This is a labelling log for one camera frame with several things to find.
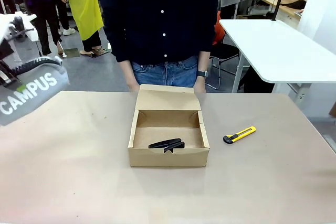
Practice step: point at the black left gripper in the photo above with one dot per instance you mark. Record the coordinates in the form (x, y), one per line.
(6, 49)

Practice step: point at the grey CAMPUS pencil case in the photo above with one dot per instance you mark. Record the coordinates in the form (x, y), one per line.
(31, 103)

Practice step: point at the black stapler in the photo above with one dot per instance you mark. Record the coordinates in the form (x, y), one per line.
(165, 144)

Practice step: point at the yellow black utility knife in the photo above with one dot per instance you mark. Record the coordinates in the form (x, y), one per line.
(240, 133)

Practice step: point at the person's right forearm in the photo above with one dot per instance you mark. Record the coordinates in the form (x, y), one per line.
(127, 73)

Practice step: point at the person's left forearm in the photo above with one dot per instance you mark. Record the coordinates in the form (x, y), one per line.
(204, 60)

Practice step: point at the brown cardboard box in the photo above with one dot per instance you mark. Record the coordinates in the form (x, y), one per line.
(168, 155)

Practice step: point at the person's right hand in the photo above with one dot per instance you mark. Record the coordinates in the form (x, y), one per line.
(134, 87)

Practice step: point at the person's left hand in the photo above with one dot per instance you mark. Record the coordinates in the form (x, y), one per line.
(200, 85)

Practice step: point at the small white table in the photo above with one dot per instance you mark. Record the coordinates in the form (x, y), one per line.
(31, 16)

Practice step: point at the dark floor plate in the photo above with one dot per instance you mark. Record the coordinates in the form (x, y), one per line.
(72, 52)

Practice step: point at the person in yellow apron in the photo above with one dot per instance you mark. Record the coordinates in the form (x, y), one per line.
(84, 3)

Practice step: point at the person in navy shirt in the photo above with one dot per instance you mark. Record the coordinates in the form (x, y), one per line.
(157, 24)

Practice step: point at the black wristwatch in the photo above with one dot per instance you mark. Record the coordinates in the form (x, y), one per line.
(202, 73)

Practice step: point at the orange jacket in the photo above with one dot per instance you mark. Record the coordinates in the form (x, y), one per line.
(219, 32)

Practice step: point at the large white table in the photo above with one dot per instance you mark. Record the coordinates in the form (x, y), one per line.
(275, 51)

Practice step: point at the wooden workbench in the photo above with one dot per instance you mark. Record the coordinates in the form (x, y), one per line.
(286, 3)

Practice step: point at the brown floor carton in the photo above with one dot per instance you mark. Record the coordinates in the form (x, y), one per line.
(333, 111)

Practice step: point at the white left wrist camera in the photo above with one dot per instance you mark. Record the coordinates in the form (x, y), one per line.
(30, 35)

